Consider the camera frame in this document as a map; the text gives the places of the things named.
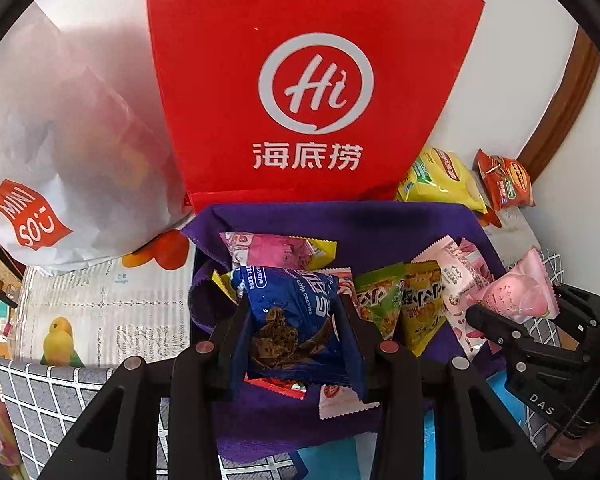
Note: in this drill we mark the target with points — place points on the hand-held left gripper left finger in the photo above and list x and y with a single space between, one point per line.
230 340

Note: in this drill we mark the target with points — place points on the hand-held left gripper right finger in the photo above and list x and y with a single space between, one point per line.
355 332

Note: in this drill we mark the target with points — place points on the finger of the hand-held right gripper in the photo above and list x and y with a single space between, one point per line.
577 305
490 322

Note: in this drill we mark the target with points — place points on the green triangular snack packet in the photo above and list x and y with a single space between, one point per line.
377 305

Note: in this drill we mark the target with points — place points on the pale pink strawberry packet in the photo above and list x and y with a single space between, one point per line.
455 290

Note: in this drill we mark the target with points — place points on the pink peach snack packet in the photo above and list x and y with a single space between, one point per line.
520 285

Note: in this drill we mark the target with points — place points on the blue cookie packet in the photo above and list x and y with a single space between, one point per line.
290 325

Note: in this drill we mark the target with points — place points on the red candy packet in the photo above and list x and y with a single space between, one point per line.
275 387

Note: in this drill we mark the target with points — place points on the white pink patterned packet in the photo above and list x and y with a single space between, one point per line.
337 397

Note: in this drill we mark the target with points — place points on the yellow snack packet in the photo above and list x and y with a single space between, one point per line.
422 310

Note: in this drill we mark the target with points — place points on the magenta snack packet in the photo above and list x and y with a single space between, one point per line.
270 252

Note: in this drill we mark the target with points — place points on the person's right hand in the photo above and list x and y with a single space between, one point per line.
575 447

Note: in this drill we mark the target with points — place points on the purple towel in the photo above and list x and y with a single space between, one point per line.
280 425

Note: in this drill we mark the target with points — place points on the light blue tissue pack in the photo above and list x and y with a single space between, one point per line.
330 462

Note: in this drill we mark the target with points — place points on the orange chip bag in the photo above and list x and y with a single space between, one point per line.
507 180

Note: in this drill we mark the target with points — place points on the yellow chip bag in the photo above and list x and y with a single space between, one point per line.
440 180

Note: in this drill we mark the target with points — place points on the grey checkered blanket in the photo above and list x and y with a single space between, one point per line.
45 410

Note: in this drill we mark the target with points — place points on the white plastic bag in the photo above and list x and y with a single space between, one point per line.
70 135

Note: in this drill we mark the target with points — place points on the red paper bag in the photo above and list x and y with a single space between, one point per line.
310 20

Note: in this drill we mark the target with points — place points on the brown wooden door frame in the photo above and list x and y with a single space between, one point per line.
565 95

